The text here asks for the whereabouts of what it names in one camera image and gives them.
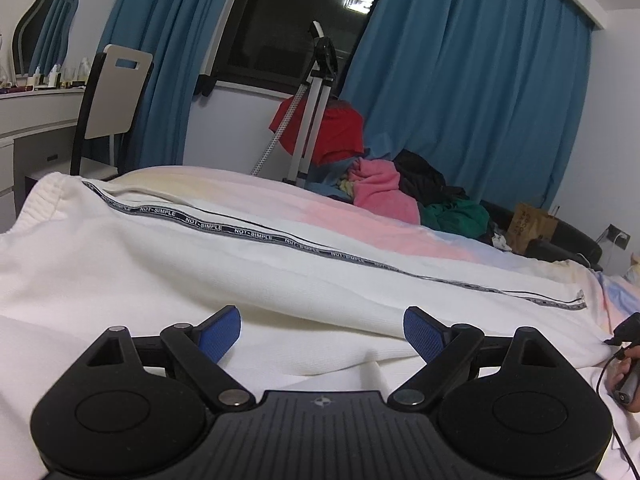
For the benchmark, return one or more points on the pink garment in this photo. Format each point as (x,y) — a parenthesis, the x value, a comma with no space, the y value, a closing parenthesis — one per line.
(375,188)

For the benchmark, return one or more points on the green garment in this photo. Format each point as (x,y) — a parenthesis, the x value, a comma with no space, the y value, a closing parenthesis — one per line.
(461,217)

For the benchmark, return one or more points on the brown paper bag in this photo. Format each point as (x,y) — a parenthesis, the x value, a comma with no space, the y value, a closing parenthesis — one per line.
(529,223)

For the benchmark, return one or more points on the person right hand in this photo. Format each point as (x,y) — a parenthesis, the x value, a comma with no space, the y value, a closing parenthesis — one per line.
(623,381)

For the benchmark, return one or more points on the red garment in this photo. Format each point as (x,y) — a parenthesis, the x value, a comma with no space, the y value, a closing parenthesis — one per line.
(340,135)

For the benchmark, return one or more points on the blue curtain right panel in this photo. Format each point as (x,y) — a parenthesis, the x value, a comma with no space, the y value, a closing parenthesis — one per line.
(489,92)

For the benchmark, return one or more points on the white garment steamer stand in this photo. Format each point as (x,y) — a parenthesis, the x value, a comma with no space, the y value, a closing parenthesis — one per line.
(316,88)

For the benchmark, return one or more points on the pastel rainbow bed sheet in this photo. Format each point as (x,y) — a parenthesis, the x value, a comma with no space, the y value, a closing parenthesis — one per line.
(323,221)

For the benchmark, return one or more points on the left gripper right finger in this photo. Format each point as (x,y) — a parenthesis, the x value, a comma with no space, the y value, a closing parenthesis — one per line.
(447,352)

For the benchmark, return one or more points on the white dresser desk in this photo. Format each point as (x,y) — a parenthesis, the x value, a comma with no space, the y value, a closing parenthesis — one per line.
(24,115)

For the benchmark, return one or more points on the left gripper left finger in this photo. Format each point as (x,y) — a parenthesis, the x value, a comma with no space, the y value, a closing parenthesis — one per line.
(195,353)

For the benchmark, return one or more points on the wall power socket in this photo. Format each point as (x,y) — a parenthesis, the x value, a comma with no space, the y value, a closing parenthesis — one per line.
(617,237)

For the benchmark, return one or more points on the blue curtain left panel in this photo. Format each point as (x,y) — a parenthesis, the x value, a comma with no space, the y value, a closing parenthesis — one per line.
(177,33)

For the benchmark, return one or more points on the white black chair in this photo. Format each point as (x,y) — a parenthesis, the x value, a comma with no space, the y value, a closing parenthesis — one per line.
(116,82)

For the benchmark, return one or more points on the black bedside sofa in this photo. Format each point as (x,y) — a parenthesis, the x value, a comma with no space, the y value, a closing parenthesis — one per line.
(567,243)

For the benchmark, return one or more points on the blue curtain panel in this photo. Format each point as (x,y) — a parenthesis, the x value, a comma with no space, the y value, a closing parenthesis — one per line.
(489,92)
(177,33)

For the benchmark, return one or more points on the wavy black frame mirror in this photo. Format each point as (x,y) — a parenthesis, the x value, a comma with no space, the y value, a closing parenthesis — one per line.
(40,40)

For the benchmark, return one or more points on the black garment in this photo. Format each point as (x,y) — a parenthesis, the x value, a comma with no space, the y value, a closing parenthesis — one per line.
(421,181)

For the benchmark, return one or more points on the dark window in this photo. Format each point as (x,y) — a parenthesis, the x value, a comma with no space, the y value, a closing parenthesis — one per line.
(267,43)

